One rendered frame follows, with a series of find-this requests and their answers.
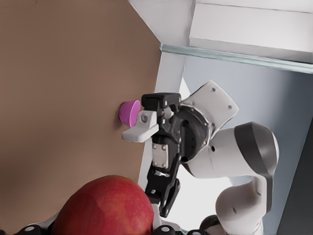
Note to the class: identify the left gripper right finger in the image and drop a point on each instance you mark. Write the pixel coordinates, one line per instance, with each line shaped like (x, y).
(166, 230)

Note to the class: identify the pink bowl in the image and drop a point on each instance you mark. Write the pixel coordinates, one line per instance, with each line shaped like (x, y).
(128, 112)

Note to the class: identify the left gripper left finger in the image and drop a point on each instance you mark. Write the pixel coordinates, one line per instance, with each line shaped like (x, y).
(29, 229)

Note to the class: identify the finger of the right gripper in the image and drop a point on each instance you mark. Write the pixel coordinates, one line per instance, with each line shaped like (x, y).
(137, 133)
(160, 156)

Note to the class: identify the red apple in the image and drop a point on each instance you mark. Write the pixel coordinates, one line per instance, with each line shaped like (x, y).
(105, 208)

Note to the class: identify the silver frame post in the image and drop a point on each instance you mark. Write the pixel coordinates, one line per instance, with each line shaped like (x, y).
(244, 57)

